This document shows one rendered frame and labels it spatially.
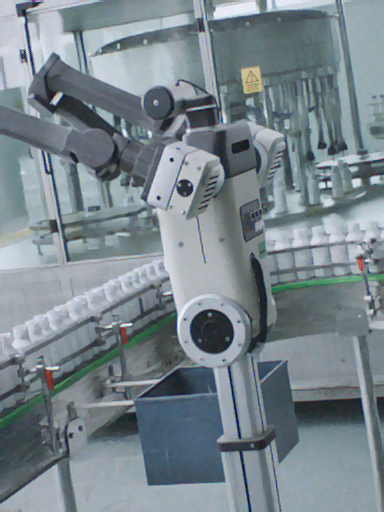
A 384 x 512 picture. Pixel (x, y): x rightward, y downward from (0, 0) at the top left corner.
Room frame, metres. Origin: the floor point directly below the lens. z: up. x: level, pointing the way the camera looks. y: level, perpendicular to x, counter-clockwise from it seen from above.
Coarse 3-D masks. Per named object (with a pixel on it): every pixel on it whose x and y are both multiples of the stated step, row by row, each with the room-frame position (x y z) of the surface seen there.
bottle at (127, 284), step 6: (120, 276) 3.93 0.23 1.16; (126, 276) 3.91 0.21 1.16; (126, 282) 3.90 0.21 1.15; (132, 282) 3.92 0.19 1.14; (126, 288) 3.90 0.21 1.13; (132, 288) 3.90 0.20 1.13; (132, 294) 3.89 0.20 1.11; (132, 300) 3.89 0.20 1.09; (138, 300) 3.91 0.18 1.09; (132, 306) 3.89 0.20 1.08; (138, 306) 3.90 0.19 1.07; (132, 312) 3.89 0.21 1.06; (138, 312) 3.90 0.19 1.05; (132, 318) 3.89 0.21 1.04; (138, 324) 3.89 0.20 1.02
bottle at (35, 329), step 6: (30, 324) 3.35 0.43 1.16; (36, 324) 3.35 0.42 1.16; (30, 330) 3.35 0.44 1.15; (36, 330) 3.35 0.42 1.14; (30, 336) 3.35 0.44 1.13; (36, 336) 3.34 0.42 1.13; (42, 336) 3.35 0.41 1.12; (36, 342) 3.33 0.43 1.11; (42, 342) 3.34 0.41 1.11; (42, 348) 3.34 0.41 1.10; (48, 348) 3.36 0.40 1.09; (42, 354) 3.34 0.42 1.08; (48, 354) 3.35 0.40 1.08; (48, 360) 3.35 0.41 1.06; (48, 366) 3.35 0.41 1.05; (54, 378) 3.36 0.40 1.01
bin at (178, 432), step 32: (128, 384) 3.51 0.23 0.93; (160, 384) 3.40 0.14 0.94; (192, 384) 3.52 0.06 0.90; (288, 384) 3.41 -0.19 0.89; (160, 416) 3.22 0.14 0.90; (192, 416) 3.19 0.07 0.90; (288, 416) 3.37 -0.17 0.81; (160, 448) 3.23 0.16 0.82; (192, 448) 3.20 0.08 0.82; (288, 448) 3.33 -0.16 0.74; (160, 480) 3.23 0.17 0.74; (192, 480) 3.20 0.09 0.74; (224, 480) 3.17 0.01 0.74
